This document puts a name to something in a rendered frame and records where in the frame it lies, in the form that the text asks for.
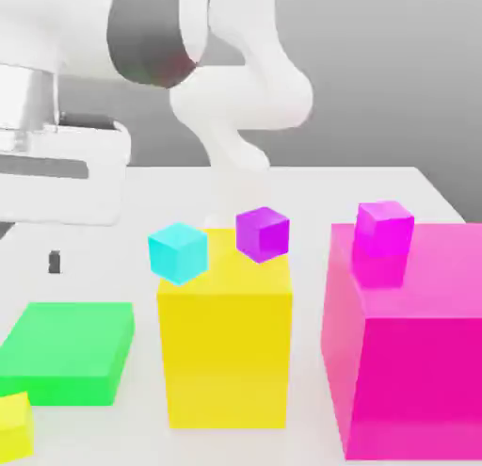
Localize large green box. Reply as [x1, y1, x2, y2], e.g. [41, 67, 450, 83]
[0, 301, 136, 408]

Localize small yellow cube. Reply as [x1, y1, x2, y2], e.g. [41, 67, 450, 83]
[0, 391, 36, 466]

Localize small cyan cube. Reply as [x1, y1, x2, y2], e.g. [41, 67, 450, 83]
[147, 221, 209, 287]

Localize large yellow box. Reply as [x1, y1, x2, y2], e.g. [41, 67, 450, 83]
[156, 228, 294, 430]

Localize small magenta cube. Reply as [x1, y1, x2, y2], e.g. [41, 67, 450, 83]
[352, 200, 416, 264]

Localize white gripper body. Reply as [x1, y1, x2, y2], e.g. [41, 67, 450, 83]
[0, 134, 132, 227]

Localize small purple cube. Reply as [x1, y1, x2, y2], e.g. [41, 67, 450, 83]
[235, 205, 291, 265]

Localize large pink box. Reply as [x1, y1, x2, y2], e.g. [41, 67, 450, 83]
[320, 221, 482, 462]

